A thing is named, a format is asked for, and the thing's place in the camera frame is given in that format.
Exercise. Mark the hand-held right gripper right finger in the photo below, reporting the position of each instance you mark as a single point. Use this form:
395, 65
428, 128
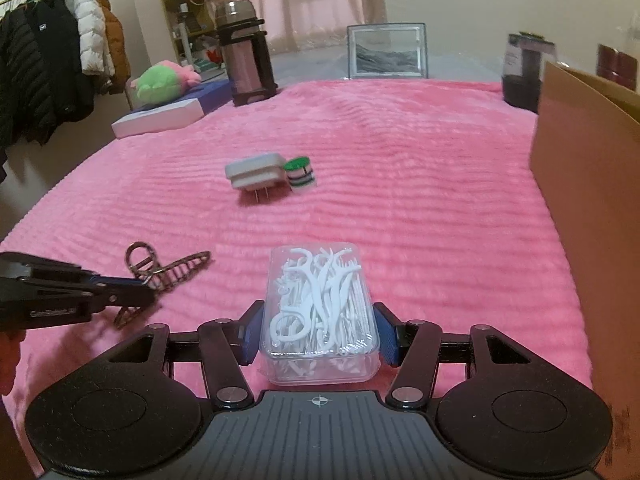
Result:
385, 336

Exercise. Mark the clear box of floss picks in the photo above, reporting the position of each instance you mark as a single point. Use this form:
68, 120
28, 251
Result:
320, 310

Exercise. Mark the dark glass jar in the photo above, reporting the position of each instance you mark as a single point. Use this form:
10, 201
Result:
522, 80

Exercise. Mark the silver picture frame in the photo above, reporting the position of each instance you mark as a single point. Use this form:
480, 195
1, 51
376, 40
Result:
387, 52

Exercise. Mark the maroon metal cup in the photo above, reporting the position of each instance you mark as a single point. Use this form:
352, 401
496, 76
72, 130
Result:
615, 65

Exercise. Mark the pink curtain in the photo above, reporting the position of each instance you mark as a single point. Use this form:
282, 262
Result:
310, 0

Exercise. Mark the pink ribbed plush blanket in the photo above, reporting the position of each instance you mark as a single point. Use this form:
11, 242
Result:
400, 200

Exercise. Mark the green and pink plush toy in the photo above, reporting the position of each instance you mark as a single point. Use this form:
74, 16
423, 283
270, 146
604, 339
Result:
157, 85

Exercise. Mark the brown hair claw clip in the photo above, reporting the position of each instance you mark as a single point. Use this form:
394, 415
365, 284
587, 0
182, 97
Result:
176, 267

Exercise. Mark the purple flat box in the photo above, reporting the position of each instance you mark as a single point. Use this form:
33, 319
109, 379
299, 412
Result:
212, 92

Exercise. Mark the small green-capped bottle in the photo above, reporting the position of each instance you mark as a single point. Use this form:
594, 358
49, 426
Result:
299, 176

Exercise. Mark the person's left forearm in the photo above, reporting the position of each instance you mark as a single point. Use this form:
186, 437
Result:
9, 360

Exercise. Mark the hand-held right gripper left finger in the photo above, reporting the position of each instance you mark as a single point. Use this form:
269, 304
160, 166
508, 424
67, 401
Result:
252, 334

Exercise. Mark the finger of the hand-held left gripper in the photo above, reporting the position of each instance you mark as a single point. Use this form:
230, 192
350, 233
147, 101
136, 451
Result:
120, 283
125, 300

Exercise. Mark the black puffer jacket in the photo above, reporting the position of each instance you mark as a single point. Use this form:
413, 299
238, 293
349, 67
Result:
62, 70
20, 75

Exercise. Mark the white two-pin charger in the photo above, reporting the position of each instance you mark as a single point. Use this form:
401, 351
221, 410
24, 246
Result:
252, 167

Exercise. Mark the brown puffer jacket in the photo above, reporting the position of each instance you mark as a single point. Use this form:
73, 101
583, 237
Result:
116, 40

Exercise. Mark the white puffer jacket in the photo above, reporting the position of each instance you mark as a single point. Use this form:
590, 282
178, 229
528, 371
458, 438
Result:
90, 30

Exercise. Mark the white flat box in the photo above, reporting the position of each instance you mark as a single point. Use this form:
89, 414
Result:
150, 121

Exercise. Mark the brown cardboard box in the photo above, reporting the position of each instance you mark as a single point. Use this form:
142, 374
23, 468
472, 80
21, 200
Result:
585, 185

